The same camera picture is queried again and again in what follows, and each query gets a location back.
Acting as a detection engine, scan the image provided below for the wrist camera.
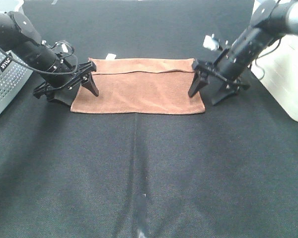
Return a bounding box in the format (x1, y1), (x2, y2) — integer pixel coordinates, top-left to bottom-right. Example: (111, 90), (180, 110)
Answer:
(41, 40), (75, 58)
(203, 34), (229, 51)

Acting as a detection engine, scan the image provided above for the white storage box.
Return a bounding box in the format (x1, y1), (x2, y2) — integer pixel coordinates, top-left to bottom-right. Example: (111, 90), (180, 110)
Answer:
(248, 0), (298, 124)

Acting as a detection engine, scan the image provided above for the grey perforated laundry basket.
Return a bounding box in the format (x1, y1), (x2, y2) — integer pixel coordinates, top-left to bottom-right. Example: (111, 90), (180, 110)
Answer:
(0, 0), (34, 125)

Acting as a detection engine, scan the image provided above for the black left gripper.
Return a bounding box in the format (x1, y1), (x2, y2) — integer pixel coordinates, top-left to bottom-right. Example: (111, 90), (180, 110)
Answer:
(33, 61), (99, 106)

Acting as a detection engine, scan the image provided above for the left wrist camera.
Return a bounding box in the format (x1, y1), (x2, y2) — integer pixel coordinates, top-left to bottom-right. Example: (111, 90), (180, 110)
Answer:
(41, 40), (75, 58)

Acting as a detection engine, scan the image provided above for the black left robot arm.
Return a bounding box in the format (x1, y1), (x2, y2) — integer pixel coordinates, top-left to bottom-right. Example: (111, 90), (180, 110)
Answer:
(0, 11), (99, 106)

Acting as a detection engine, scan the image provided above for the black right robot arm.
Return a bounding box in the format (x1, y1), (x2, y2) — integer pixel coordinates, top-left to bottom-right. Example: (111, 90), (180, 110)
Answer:
(188, 0), (298, 105)

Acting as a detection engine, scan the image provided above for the black table cover cloth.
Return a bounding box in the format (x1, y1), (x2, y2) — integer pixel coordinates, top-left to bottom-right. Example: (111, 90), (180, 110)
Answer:
(0, 0), (298, 238)

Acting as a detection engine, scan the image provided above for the brown towel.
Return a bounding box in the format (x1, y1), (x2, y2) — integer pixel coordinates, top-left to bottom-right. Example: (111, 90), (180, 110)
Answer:
(71, 58), (205, 115)

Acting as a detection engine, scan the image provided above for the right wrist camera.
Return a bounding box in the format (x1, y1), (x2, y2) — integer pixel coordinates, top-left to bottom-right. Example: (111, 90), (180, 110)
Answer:
(203, 34), (229, 51)

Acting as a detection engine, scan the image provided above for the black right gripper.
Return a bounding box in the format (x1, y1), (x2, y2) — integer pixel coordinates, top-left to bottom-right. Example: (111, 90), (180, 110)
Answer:
(188, 59), (250, 106)

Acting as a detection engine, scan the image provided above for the grey tape strip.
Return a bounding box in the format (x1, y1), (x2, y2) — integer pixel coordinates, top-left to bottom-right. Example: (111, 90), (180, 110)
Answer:
(136, 193), (148, 238)

